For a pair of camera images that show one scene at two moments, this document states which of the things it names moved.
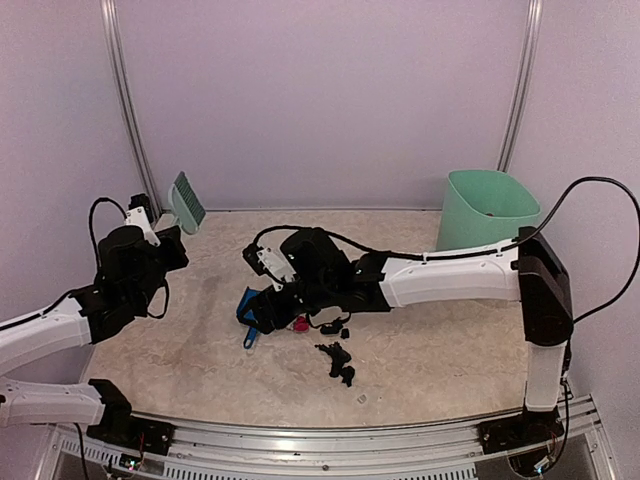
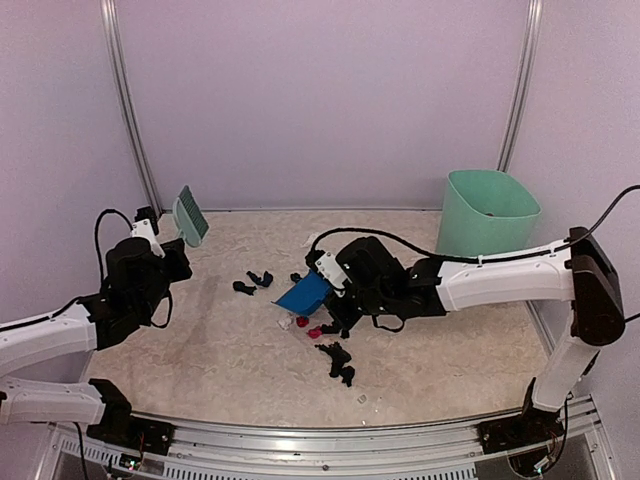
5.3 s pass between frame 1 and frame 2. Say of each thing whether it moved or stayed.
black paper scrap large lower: stayed
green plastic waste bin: stayed
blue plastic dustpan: moved
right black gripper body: moved
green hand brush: moved
